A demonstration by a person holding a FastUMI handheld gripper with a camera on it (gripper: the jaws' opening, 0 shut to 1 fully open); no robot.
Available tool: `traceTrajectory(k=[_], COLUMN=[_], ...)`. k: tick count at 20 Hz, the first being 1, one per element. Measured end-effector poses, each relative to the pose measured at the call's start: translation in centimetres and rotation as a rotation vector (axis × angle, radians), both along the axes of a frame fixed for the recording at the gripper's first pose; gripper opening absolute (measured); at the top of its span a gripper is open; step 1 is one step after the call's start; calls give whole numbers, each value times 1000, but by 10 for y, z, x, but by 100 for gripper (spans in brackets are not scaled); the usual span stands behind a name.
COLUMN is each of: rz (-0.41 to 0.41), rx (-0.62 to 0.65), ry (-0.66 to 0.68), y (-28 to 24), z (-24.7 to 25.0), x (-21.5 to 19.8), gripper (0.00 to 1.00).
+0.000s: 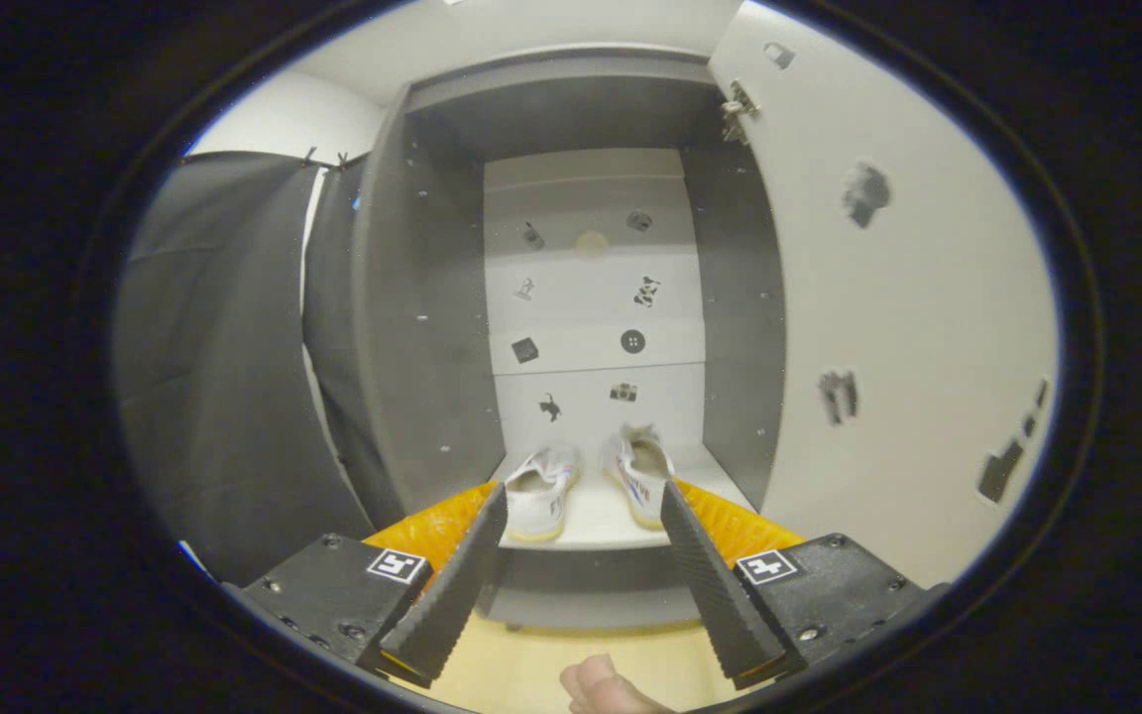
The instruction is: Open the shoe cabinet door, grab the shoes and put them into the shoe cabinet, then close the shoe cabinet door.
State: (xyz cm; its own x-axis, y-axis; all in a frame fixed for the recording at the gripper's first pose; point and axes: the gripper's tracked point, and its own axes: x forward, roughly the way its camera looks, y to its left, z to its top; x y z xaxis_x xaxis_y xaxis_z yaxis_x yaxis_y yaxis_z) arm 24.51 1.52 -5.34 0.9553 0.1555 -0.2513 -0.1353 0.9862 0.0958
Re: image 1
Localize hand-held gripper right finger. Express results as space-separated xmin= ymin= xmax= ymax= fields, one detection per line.
xmin=659 ymin=478 xmax=951 ymax=692

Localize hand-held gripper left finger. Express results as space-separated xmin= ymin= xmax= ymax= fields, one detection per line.
xmin=222 ymin=480 xmax=511 ymax=688

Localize white shoe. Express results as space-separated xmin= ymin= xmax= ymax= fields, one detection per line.
xmin=504 ymin=444 xmax=582 ymax=542
xmin=601 ymin=424 xmax=677 ymax=531

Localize grey shoe cabinet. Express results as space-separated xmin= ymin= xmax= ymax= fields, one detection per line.
xmin=348 ymin=45 xmax=790 ymax=633

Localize metal door hinge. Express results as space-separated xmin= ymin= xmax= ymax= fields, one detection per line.
xmin=720 ymin=79 xmax=760 ymax=145

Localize black backdrop cloth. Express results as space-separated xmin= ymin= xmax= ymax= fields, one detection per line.
xmin=113 ymin=149 xmax=408 ymax=586

